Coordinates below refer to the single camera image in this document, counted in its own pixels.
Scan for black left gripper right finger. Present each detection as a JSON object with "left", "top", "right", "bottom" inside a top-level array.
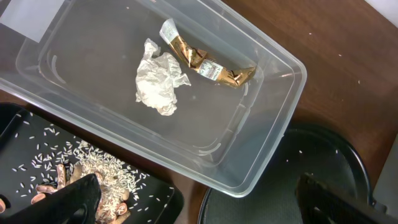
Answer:
[{"left": 295, "top": 174, "right": 397, "bottom": 224}]

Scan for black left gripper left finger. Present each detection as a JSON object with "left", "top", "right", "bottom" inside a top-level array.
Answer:
[{"left": 1, "top": 174, "right": 101, "bottom": 224}]

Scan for food scraps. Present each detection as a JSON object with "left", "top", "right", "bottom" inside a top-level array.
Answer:
[{"left": 0, "top": 119, "right": 175, "bottom": 224}]

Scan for white napkin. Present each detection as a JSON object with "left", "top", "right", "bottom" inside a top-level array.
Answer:
[{"left": 136, "top": 39, "right": 191, "bottom": 116}]

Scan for gold snack wrapper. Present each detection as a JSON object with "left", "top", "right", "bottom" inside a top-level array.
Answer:
[{"left": 159, "top": 19, "right": 256, "bottom": 88}]

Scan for black rectangular waste tray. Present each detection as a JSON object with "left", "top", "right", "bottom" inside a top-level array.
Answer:
[{"left": 0, "top": 102, "right": 185, "bottom": 224}]

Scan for grey dishwasher rack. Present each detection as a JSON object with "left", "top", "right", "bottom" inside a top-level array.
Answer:
[{"left": 373, "top": 137, "right": 398, "bottom": 219}]

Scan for clear plastic waste bin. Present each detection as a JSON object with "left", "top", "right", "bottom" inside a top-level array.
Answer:
[{"left": 1, "top": 0, "right": 307, "bottom": 197}]

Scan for round black serving tray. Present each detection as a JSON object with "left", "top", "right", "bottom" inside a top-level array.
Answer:
[{"left": 198, "top": 124, "right": 372, "bottom": 224}]

